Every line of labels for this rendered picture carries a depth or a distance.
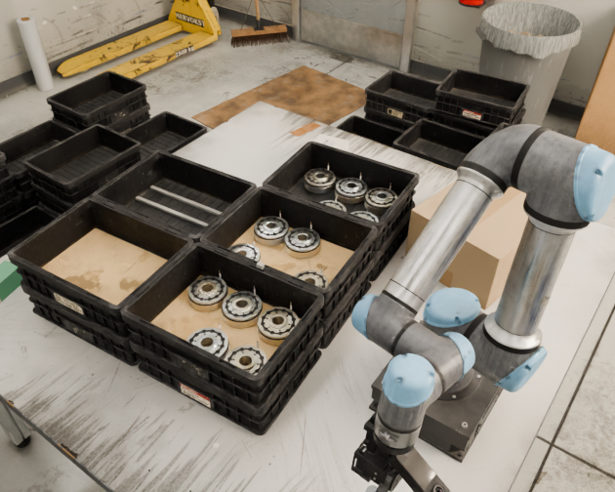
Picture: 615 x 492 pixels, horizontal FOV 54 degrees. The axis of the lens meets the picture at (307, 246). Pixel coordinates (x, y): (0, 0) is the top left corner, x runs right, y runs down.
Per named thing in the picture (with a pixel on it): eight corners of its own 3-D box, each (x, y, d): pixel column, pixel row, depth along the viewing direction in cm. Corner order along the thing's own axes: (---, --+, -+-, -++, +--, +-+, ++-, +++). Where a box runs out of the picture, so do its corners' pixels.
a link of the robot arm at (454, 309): (440, 313, 144) (446, 272, 135) (488, 343, 137) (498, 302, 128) (408, 341, 138) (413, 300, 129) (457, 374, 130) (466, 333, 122)
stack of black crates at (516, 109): (515, 163, 331) (536, 86, 300) (491, 192, 310) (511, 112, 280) (445, 140, 349) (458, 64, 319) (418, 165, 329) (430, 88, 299)
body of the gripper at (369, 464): (372, 446, 113) (382, 403, 106) (411, 472, 109) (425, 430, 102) (348, 472, 107) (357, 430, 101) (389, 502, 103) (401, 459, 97)
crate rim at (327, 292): (379, 233, 166) (380, 226, 164) (326, 301, 147) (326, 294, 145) (260, 190, 181) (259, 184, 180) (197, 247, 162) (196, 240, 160)
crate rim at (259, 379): (326, 302, 146) (326, 295, 145) (258, 389, 127) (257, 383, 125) (197, 247, 162) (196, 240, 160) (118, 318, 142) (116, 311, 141)
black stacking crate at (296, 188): (416, 205, 192) (421, 176, 184) (376, 259, 172) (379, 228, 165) (309, 170, 207) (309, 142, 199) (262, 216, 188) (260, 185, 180)
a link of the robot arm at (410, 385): (450, 368, 93) (417, 396, 88) (435, 415, 99) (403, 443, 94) (410, 341, 97) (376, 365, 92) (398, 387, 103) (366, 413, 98)
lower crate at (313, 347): (324, 354, 160) (325, 325, 152) (263, 441, 141) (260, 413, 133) (206, 300, 175) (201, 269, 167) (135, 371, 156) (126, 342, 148)
